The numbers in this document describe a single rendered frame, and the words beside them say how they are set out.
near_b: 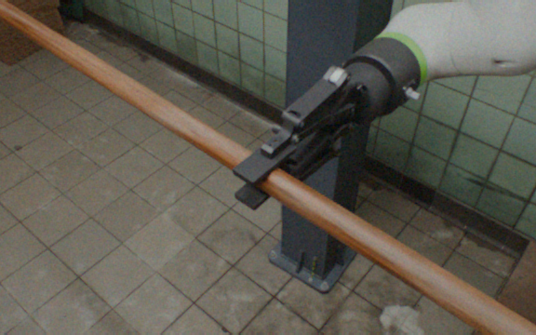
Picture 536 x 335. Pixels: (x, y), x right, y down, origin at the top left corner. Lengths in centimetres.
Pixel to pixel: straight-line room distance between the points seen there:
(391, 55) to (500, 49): 13
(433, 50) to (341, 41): 50
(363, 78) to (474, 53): 15
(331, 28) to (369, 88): 58
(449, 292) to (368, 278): 145
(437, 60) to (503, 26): 10
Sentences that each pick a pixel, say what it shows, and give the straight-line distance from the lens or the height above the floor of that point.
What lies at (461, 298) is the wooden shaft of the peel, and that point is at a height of 121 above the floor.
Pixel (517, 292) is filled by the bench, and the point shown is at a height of 58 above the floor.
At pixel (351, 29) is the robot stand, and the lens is 116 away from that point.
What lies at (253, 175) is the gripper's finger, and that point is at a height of 122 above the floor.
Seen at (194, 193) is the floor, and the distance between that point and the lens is 216.
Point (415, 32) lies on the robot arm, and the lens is 72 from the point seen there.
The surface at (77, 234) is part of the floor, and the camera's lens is 213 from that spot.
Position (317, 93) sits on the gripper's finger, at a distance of 56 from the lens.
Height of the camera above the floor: 159
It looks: 45 degrees down
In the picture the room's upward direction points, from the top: straight up
